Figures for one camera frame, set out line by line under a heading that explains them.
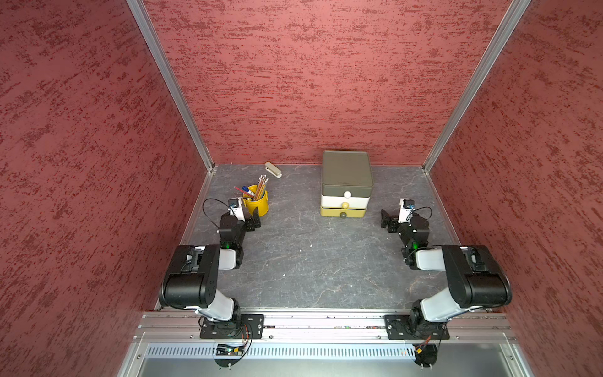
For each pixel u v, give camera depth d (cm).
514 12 71
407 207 80
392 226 84
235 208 79
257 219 86
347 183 87
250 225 84
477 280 45
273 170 116
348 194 87
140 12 71
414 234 71
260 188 95
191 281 44
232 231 70
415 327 68
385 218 85
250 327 75
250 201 94
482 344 76
